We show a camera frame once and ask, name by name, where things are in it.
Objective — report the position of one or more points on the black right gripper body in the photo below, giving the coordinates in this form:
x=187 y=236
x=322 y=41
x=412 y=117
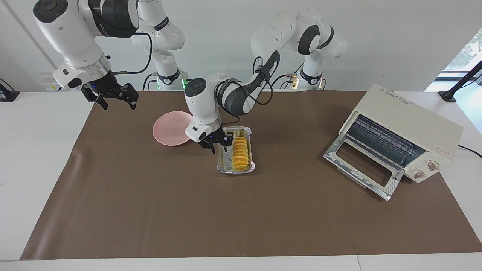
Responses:
x=107 y=87

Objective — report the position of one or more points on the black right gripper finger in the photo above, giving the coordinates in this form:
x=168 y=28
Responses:
x=97 y=98
x=131 y=94

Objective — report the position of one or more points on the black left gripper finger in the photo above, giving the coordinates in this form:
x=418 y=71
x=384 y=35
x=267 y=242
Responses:
x=211 y=148
x=228 y=140

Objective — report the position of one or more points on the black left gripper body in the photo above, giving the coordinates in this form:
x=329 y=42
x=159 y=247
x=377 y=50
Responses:
x=212 y=138

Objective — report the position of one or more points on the golden ridged bread loaf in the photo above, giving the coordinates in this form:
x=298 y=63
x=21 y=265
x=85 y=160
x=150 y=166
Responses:
x=240 y=154

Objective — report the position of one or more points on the aluminium foil tray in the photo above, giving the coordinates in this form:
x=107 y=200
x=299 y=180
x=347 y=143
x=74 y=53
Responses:
x=226 y=163

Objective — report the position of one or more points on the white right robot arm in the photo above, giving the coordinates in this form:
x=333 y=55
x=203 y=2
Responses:
x=71 y=37

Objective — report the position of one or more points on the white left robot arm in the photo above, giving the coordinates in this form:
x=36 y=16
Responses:
x=203 y=101

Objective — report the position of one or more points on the metal glass oven door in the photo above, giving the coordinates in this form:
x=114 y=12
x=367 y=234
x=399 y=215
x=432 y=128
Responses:
x=380 y=184

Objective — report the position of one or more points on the white toaster oven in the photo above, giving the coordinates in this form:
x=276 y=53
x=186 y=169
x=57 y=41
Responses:
x=406 y=120

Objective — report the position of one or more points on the beige oven knob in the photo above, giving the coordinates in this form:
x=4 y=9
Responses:
x=418 y=174
x=432 y=166

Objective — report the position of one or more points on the pink round plate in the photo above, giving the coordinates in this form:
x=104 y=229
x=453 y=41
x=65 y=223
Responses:
x=171 y=130

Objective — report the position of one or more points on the brown table mat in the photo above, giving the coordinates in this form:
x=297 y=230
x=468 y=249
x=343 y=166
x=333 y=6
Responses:
x=241 y=210

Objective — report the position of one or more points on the window with greenery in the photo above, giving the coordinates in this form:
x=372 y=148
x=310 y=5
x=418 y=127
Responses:
x=467 y=52

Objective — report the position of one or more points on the white wall socket box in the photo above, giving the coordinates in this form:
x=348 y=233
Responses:
x=47 y=84

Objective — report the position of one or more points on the white wall conduit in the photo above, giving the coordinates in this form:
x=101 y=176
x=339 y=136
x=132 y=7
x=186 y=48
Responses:
x=26 y=35

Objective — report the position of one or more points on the black angled mount stand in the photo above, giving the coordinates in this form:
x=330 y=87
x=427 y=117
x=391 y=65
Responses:
x=461 y=82

